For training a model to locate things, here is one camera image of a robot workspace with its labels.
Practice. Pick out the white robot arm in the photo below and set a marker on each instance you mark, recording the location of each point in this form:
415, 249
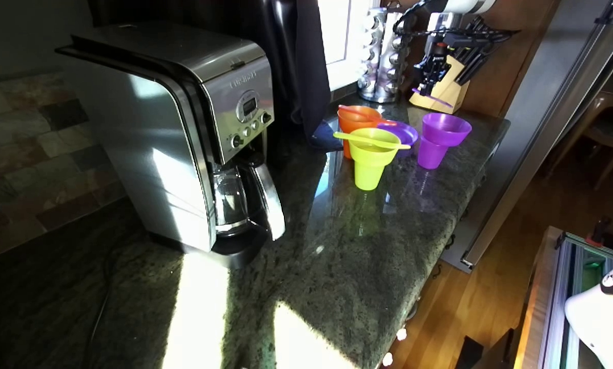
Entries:
455, 7

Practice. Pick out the small purple plastic bowl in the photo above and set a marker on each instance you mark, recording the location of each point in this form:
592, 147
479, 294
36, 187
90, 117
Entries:
446, 129

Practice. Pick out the white appliance with black knob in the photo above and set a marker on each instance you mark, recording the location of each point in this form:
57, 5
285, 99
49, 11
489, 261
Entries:
591, 318

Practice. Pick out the yellow-green plastic bowl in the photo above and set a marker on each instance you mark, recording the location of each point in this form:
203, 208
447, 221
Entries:
369, 142

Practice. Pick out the purple plastic plate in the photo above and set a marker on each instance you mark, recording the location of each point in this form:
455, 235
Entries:
409, 137

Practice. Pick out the wooden chair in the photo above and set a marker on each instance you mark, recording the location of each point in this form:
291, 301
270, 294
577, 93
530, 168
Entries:
592, 124

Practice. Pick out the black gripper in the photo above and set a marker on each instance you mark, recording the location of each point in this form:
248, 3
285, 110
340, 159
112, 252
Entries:
465, 40

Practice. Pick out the glass coffee carafe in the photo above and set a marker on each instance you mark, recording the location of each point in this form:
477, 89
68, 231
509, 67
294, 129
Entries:
246, 208

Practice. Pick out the yellow-green plastic cup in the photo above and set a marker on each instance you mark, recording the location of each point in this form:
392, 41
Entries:
369, 168

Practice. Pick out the yellow-green plastic spoon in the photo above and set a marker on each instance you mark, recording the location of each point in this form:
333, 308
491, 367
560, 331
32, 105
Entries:
367, 141

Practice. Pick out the orange plastic cup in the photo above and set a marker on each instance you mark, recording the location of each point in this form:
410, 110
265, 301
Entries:
355, 117

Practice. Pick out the stainless steel refrigerator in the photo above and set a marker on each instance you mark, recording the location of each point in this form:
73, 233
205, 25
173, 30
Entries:
570, 65

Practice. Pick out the purple plastic cup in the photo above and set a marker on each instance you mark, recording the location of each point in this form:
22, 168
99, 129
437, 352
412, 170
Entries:
428, 154

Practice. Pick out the wooden knife block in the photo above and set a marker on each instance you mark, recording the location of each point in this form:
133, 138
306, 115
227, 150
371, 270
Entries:
447, 96

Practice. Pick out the window frame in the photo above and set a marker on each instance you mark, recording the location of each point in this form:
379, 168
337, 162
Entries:
343, 33

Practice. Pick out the silver coffee maker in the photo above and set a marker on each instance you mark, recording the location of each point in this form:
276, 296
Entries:
173, 105

